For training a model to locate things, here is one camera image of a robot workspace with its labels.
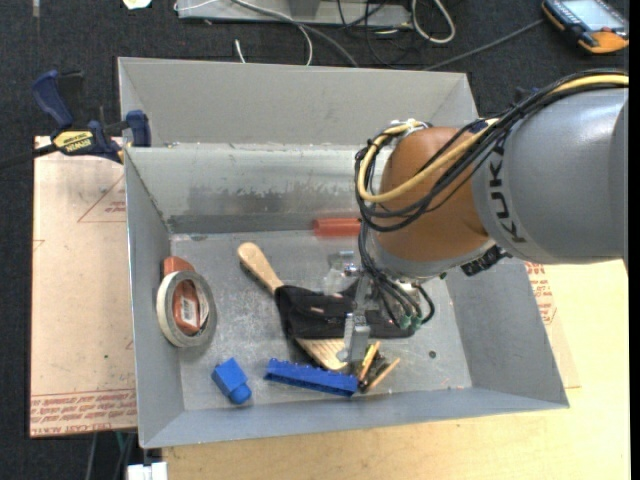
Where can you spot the long blue toy brick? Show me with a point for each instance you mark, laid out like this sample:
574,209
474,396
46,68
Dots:
310,377

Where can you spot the wooden brush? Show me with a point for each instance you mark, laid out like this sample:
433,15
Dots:
260,265

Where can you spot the orange-brown block with label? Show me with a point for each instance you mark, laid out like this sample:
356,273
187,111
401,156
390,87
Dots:
184,308

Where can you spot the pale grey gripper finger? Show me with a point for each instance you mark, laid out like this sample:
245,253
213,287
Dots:
361,344
349,340

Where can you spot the white tape roll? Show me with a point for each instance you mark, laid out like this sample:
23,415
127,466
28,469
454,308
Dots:
167,328

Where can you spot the grey metal bin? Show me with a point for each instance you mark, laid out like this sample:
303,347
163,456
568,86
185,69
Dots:
280,108

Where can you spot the small blue toy block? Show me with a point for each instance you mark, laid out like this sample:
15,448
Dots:
230,379

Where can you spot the brown and black small tool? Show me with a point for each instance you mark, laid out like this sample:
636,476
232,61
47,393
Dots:
376,368

